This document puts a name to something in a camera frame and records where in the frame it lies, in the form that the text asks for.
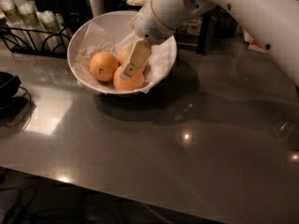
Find stacked paper cups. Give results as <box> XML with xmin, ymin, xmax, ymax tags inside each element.
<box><xmin>0</xmin><ymin>0</ymin><xmax>32</xmax><ymax>49</ymax></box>
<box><xmin>18</xmin><ymin>3</ymin><xmax>45</xmax><ymax>51</ymax></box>
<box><xmin>39</xmin><ymin>10</ymin><xmax>68</xmax><ymax>54</ymax></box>

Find orange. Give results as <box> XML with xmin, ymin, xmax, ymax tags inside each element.
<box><xmin>90</xmin><ymin>51</ymin><xmax>119</xmax><ymax>82</ymax></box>
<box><xmin>117</xmin><ymin>48</ymin><xmax>148</xmax><ymax>72</ymax></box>
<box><xmin>113</xmin><ymin>67</ymin><xmax>145</xmax><ymax>91</ymax></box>

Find white cylindrical container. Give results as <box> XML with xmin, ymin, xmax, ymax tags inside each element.
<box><xmin>85</xmin><ymin>0</ymin><xmax>107</xmax><ymax>19</ymax></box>

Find white bowl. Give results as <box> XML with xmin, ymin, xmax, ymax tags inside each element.
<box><xmin>66</xmin><ymin>10</ymin><xmax>178</xmax><ymax>97</ymax></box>

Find black condiment shelf rack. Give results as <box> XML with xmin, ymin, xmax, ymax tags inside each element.
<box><xmin>120</xmin><ymin>0</ymin><xmax>237</xmax><ymax>56</ymax></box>

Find black wire cup rack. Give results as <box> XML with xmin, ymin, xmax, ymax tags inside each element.
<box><xmin>0</xmin><ymin>13</ymin><xmax>78</xmax><ymax>59</ymax></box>

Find black device at left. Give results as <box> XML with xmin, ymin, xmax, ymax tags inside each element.
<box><xmin>0</xmin><ymin>72</ymin><xmax>21</xmax><ymax>105</ymax></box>

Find right stacked paper cups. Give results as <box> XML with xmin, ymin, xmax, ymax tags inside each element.
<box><xmin>39</xmin><ymin>10</ymin><xmax>68</xmax><ymax>54</ymax></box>

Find black floor cables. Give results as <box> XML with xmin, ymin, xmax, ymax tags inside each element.
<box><xmin>0</xmin><ymin>185</ymin><xmax>120</xmax><ymax>224</ymax></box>

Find red white packet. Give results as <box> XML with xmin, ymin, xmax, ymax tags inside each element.
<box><xmin>243</xmin><ymin>30</ymin><xmax>265</xmax><ymax>53</ymax></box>

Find left stacked paper cups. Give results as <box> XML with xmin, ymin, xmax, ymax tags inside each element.
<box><xmin>0</xmin><ymin>0</ymin><xmax>32</xmax><ymax>49</ymax></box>

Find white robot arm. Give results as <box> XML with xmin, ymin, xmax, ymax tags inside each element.
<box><xmin>131</xmin><ymin>0</ymin><xmax>299</xmax><ymax>85</ymax></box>

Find middle stacked paper cups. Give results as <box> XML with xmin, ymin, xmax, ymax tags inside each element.
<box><xmin>18</xmin><ymin>3</ymin><xmax>45</xmax><ymax>51</ymax></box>

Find black cable on table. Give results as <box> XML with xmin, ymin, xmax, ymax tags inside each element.
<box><xmin>0</xmin><ymin>86</ymin><xmax>33</xmax><ymax>129</ymax></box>

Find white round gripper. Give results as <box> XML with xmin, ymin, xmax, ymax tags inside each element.
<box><xmin>120</xmin><ymin>0</ymin><xmax>215</xmax><ymax>80</ymax></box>

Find white paper bowl liner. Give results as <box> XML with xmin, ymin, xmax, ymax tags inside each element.
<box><xmin>75</xmin><ymin>16</ymin><xmax>175</xmax><ymax>94</ymax></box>

